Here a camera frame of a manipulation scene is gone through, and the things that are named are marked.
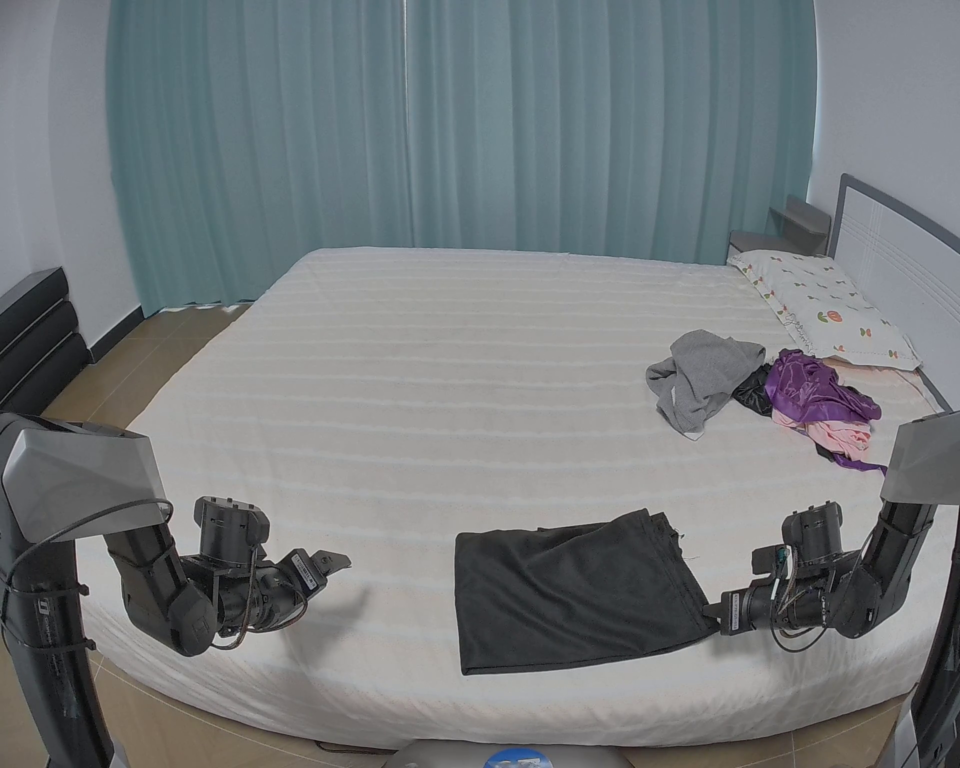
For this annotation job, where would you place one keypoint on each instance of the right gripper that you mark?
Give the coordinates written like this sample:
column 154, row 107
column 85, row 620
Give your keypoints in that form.
column 750, row 611

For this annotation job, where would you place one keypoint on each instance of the black chest of drawers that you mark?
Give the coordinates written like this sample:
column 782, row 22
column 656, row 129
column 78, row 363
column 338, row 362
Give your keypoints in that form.
column 37, row 330

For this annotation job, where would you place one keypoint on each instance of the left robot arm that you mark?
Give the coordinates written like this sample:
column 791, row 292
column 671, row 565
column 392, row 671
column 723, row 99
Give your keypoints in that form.
column 75, row 465

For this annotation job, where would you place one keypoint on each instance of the black T-shirt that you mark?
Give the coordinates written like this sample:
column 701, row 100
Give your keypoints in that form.
column 562, row 592

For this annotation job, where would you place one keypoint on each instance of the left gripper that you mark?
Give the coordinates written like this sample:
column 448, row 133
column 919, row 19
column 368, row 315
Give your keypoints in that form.
column 304, row 574

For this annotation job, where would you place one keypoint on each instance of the pink garment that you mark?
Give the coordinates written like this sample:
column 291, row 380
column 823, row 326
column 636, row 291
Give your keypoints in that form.
column 844, row 439

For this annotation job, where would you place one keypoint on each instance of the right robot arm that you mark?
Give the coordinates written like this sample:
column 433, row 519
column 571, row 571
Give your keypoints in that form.
column 892, row 547

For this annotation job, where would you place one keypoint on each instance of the white printed pillow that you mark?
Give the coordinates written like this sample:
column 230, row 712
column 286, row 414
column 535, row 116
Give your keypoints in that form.
column 817, row 300

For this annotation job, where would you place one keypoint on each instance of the bed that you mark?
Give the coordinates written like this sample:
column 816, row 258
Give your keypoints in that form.
column 412, row 375

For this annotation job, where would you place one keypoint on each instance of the blue-green curtain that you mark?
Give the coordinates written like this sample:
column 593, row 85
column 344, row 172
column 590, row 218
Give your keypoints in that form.
column 300, row 150

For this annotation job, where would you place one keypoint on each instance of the purple garment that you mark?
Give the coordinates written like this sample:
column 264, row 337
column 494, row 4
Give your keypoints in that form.
column 802, row 382

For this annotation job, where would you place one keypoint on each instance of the black shiny garment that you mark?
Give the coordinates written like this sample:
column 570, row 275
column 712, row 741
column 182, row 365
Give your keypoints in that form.
column 754, row 394

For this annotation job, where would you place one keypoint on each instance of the grey bedside table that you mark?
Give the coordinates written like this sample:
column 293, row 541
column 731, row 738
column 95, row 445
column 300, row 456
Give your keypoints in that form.
column 754, row 241

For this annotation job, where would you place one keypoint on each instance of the grey garment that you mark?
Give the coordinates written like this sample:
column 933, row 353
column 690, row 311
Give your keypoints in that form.
column 705, row 360

